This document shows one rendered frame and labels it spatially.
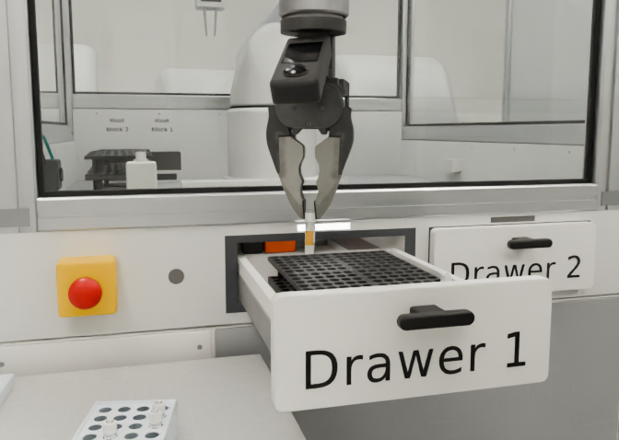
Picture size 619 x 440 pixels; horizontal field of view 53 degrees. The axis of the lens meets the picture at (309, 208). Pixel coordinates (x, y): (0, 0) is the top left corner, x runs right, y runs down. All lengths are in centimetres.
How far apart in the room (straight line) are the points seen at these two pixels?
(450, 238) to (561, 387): 35
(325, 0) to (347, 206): 36
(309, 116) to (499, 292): 26
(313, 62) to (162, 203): 35
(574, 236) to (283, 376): 64
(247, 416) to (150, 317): 24
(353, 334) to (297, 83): 24
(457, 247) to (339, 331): 43
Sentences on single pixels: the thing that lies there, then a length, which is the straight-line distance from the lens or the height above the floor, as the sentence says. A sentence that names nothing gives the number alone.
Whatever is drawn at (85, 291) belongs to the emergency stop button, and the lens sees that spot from 83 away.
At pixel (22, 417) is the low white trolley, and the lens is 80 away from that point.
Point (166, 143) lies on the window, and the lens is 89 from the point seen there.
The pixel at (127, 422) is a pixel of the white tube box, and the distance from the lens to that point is 67.
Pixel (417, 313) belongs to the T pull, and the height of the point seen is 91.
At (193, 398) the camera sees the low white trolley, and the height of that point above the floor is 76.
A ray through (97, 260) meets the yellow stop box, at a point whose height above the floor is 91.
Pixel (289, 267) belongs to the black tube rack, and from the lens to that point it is 82.
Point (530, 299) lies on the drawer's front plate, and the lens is 68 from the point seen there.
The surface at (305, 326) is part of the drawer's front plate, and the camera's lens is 58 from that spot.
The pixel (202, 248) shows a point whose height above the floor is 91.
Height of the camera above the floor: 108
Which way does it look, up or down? 7 degrees down
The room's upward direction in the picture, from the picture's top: straight up
